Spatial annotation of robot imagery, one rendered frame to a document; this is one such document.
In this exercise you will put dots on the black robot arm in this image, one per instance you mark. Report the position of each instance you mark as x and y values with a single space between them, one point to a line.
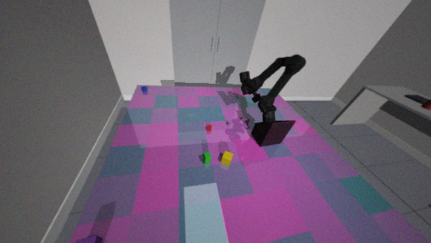
292 65

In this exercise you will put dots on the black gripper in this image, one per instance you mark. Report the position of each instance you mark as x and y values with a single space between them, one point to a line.
256 96

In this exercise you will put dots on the yellow block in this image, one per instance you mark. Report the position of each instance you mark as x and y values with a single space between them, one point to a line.
226 158

